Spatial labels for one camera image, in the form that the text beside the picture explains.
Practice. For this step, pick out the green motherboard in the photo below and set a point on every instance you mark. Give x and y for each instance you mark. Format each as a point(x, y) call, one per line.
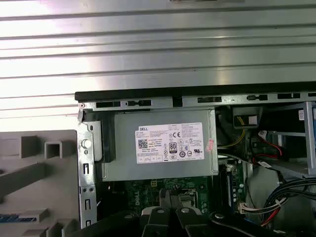
point(148, 190)

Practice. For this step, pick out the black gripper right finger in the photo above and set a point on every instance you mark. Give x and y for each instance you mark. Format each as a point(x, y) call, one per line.
point(190, 222)

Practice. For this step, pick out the grey parts rack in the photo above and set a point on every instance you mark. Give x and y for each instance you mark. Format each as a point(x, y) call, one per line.
point(24, 177)

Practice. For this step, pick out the metal socket cover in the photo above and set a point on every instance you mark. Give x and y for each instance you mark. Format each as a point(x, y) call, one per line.
point(190, 192)

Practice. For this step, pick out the grey metal drive cage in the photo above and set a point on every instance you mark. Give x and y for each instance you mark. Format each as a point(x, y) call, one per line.
point(309, 138)

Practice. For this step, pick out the black PC case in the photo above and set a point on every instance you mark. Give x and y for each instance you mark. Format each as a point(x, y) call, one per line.
point(148, 95)

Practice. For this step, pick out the grey power supply unit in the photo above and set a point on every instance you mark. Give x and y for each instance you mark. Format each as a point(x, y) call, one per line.
point(123, 170)

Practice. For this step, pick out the black RAM slot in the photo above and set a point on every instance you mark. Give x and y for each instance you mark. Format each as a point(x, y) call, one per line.
point(223, 187)

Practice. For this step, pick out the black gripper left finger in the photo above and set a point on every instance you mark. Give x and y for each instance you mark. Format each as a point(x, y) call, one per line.
point(155, 222)

